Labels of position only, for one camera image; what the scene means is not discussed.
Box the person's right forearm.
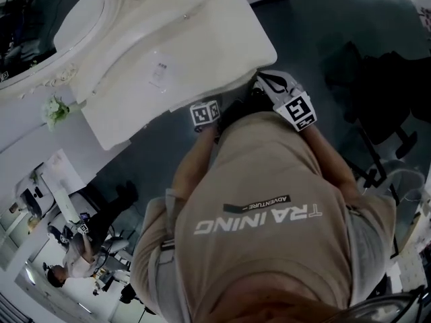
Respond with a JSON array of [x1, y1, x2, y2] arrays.
[[302, 123, 360, 202]]

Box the black office chair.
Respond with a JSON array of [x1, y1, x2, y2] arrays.
[[324, 40, 431, 160]]

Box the person's left forearm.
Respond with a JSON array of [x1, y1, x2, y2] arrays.
[[174, 124, 220, 196]]

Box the clear label sheet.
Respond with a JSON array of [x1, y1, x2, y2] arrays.
[[147, 53, 176, 94]]

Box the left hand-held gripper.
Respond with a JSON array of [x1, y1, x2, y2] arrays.
[[189, 100, 222, 128]]

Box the grey chair with black base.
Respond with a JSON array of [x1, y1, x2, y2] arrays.
[[349, 157, 428, 215]]

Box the white ornate dressing table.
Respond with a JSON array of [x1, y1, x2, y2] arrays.
[[0, 0, 278, 152]]

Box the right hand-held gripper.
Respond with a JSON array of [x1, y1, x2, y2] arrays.
[[257, 71, 319, 133]]

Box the person's black trousers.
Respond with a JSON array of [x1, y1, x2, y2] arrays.
[[215, 96, 275, 141]]

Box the cluttered white workbench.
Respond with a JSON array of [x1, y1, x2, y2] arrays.
[[391, 193, 431, 296]]

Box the person's beige printed t-shirt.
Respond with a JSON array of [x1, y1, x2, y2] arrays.
[[129, 110, 397, 323]]

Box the oval white-framed mirror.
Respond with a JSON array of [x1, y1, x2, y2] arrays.
[[0, 0, 176, 98]]

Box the dark head mount rim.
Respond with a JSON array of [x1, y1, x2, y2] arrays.
[[335, 285, 428, 323]]

